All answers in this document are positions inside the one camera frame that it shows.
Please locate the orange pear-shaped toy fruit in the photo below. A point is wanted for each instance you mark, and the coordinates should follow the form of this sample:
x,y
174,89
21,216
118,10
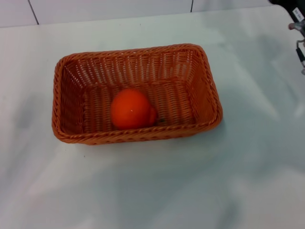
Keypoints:
x,y
132,109

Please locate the orange woven plastic basket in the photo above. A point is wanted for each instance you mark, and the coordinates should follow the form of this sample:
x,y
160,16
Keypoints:
x,y
138,95

